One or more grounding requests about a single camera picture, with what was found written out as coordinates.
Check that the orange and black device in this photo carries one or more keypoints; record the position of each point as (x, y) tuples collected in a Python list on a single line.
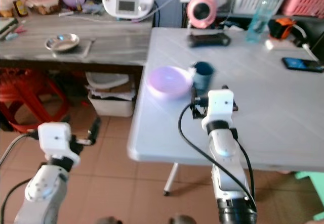
[(281, 28)]

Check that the pink round desk fan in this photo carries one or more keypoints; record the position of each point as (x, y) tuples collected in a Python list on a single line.
[(201, 10)]

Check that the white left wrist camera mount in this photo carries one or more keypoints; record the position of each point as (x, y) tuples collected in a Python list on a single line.
[(55, 140)]

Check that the white kitchen appliance with display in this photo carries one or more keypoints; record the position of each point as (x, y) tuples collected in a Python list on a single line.
[(128, 0)]

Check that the dark blue cup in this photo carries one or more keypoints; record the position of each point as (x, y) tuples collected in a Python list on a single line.
[(203, 76)]

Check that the black smartphone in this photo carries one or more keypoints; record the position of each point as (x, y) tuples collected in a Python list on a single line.
[(302, 64)]

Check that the white flat charger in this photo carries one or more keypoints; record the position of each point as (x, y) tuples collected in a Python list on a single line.
[(277, 44)]

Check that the black oblong case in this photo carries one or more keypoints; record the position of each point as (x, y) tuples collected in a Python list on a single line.
[(207, 40)]

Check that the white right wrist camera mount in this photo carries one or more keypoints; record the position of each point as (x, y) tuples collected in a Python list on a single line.
[(220, 105)]

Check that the clear blue water bottle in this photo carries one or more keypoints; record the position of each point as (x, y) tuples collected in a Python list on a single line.
[(261, 20)]

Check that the metal spoon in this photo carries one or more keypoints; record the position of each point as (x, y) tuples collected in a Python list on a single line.
[(88, 48)]

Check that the brown woven basket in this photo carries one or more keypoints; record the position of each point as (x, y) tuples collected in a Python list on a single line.
[(43, 3)]

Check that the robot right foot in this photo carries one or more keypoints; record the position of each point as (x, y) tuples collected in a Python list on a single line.
[(182, 220)]

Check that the dark flat tray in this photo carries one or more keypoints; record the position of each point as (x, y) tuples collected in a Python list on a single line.
[(6, 28)]

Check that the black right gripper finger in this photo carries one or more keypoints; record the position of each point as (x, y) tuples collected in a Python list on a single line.
[(194, 95)]

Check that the green plastic stool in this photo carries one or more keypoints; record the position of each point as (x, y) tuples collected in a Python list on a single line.
[(311, 181)]

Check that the white storage box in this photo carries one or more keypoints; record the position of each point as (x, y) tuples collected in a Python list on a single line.
[(111, 106)]

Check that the pink pen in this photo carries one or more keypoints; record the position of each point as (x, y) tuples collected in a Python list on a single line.
[(22, 30)]

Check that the pink plastic basket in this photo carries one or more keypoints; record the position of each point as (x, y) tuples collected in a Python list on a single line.
[(304, 3)]

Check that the purple plastic bowl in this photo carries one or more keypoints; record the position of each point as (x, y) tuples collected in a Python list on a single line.
[(169, 82)]

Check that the white round lid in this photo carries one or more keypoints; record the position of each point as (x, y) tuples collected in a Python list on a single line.
[(107, 80)]

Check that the red plastic stool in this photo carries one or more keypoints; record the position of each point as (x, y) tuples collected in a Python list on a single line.
[(25, 98)]

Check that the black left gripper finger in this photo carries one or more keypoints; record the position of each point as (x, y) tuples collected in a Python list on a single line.
[(34, 133), (94, 129)]

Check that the yellow sauce bottle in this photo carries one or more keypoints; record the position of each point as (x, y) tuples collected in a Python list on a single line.
[(21, 4)]

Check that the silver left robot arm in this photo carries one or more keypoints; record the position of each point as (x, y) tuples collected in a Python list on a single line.
[(41, 193)]

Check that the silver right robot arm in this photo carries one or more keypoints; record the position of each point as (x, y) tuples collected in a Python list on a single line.
[(229, 155)]

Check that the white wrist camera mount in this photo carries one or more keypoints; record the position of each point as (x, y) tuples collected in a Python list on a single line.
[(55, 140), (220, 105)]

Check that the white table leg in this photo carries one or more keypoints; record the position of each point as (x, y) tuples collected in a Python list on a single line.
[(171, 179)]

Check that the shiny metal plate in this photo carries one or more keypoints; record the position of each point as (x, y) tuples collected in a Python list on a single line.
[(62, 43)]

